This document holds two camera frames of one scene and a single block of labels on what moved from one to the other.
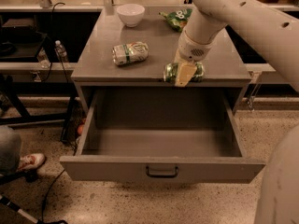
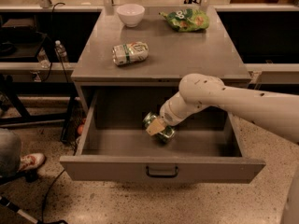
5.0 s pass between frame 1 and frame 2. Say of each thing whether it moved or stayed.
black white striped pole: stayed
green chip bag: stayed
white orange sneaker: stayed
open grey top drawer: stayed
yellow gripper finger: moved
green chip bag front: moved
